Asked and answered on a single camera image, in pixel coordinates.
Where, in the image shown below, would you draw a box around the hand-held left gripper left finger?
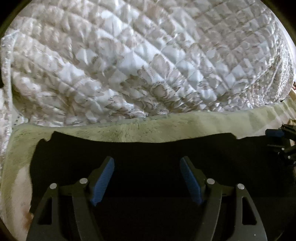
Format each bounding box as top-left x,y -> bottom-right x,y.
26,156 -> 115,241

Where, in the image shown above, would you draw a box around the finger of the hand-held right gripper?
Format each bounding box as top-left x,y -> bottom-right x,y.
267,144 -> 296,166
265,124 -> 296,142

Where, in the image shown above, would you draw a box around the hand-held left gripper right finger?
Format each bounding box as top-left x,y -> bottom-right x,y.
180,156 -> 269,241

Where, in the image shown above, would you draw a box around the black pants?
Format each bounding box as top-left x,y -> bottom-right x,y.
29,131 -> 295,241

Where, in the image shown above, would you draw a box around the wooden furniture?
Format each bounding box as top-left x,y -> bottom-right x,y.
289,81 -> 296,102

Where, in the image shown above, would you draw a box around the green-edged cream plush blanket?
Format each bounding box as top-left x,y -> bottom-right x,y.
0,102 -> 292,239

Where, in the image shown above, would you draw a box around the white quilted floral bedspread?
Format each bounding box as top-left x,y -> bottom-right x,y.
0,0 -> 295,160

